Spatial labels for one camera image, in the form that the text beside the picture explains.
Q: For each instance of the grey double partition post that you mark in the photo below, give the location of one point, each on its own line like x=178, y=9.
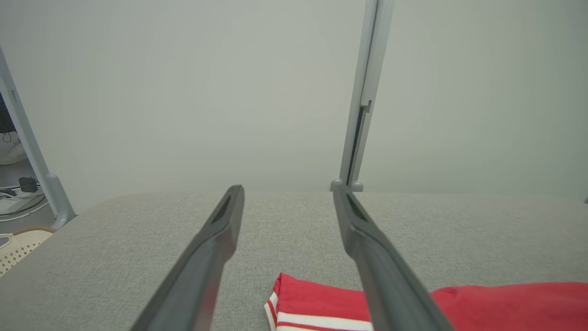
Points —
x=367, y=69

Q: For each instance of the red shorts white panels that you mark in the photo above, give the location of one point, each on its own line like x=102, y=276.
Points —
x=514, y=308

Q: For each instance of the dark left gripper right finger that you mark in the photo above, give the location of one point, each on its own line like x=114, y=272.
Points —
x=386, y=280

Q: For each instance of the black power adapter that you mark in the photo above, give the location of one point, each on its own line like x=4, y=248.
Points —
x=28, y=185

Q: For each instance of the cream perforated laundry basket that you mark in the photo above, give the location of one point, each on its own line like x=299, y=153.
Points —
x=23, y=248

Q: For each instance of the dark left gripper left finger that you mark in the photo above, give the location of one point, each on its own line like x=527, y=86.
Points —
x=202, y=266

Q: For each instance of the red shirt striped trim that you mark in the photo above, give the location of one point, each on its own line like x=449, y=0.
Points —
x=321, y=301

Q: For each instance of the grey single partition post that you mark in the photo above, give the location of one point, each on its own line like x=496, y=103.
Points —
x=32, y=151

